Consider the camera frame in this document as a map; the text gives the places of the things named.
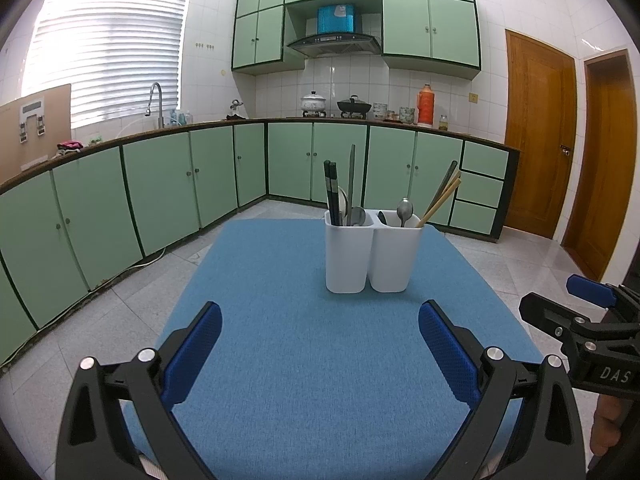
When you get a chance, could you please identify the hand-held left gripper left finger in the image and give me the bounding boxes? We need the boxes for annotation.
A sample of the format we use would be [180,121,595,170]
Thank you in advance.
[56,301,223,480]

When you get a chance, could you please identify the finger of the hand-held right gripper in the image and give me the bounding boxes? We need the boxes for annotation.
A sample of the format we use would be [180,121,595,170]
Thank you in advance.
[519,292,608,356]
[566,275,640,311]

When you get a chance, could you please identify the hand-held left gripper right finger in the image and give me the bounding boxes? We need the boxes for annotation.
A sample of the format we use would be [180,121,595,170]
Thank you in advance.
[418,300,586,480]

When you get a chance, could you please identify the white double utensil holder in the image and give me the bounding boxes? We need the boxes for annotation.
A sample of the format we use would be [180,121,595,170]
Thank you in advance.
[324,208,426,294]

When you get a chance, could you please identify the wooden chopstick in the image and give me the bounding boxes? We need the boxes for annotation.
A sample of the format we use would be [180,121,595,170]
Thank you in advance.
[424,170,462,221]
[416,178,462,228]

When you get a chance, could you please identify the grey metal chopstick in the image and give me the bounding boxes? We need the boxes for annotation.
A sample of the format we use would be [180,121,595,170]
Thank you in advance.
[347,144,356,221]
[422,160,459,221]

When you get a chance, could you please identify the person's right hand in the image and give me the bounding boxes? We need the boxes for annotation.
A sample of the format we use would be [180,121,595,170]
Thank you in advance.
[589,394,626,457]

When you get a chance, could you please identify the blue tablecloth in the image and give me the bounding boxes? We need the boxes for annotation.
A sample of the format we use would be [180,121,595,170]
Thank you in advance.
[120,218,546,480]

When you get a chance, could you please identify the wooden door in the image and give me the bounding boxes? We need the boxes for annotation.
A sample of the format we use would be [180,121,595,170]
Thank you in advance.
[562,49,640,286]
[503,29,578,240]

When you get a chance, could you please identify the green lower cabinets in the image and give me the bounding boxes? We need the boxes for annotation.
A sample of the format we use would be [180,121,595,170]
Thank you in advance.
[0,119,521,356]

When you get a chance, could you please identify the green cabinets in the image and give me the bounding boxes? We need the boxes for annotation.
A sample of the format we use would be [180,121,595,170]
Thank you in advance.
[231,0,482,81]
[0,119,521,356]

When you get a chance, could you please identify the orange thermos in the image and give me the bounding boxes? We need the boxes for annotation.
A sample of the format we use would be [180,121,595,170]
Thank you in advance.
[417,84,434,127]

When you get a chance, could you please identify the steel kitchen faucet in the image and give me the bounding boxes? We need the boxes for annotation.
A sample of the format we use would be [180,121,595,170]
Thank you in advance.
[145,82,165,129]

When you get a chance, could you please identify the black wok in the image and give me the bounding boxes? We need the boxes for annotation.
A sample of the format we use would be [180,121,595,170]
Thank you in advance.
[336,95,373,113]

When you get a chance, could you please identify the gas stove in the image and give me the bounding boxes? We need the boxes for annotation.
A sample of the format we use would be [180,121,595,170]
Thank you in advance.
[300,109,373,120]

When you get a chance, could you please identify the brown cardboard box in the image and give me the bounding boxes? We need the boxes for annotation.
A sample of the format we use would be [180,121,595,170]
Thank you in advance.
[0,83,73,173]

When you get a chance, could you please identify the white window blind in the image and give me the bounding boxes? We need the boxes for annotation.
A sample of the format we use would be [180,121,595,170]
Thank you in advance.
[22,0,193,131]

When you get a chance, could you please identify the green upper cabinets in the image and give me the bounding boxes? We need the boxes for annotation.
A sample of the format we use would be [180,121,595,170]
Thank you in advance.
[231,0,482,81]

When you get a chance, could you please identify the black range hood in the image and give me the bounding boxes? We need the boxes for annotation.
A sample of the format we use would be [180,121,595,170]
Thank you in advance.
[285,33,382,58]

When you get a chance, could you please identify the blue box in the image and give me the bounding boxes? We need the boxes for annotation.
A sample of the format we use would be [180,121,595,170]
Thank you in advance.
[317,4,358,36]

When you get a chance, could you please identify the white floor cable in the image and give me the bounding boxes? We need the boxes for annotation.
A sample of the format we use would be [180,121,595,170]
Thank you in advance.
[120,246,167,273]

